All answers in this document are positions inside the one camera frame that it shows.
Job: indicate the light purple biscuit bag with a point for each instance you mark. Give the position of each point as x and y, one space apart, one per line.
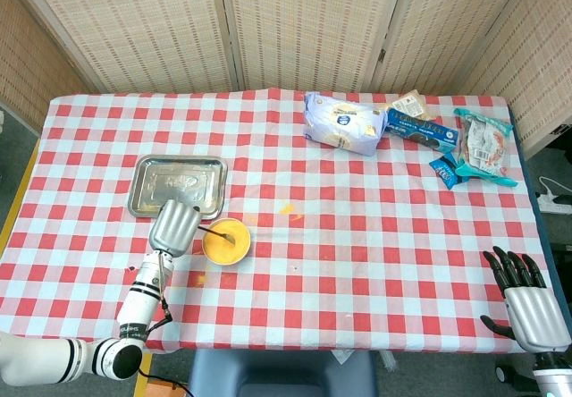
344 124

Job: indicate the rectangular metal tray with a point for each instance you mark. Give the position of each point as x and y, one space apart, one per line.
179 178

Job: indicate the dark blue chair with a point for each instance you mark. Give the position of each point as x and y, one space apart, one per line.
281 374

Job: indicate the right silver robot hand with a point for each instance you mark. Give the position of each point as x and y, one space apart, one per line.
536 321

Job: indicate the white power strip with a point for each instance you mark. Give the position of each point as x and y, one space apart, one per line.
554 204

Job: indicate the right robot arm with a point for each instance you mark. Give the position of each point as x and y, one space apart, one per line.
554 377

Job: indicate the yellow bowl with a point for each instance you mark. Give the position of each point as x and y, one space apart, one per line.
225 259
223 251

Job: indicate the red white checkered tablecloth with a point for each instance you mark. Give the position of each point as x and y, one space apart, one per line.
335 272

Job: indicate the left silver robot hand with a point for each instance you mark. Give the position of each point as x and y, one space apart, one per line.
174 229

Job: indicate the orange box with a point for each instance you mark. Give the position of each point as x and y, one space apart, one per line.
165 389

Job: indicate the woven folding screen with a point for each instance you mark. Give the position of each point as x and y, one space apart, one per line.
290 26

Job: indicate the small blue snack packet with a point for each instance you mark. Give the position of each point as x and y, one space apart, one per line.
444 173

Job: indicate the blue sandwich cookie package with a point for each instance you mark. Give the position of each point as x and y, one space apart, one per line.
420 131

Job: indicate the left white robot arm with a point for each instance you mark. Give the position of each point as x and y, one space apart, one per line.
143 294

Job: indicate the tan snack packet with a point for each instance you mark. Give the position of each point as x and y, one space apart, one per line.
413 104

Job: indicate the teal clear snack bag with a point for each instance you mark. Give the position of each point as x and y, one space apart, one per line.
485 146

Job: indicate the black caster wheel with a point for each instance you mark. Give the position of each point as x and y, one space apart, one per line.
502 374

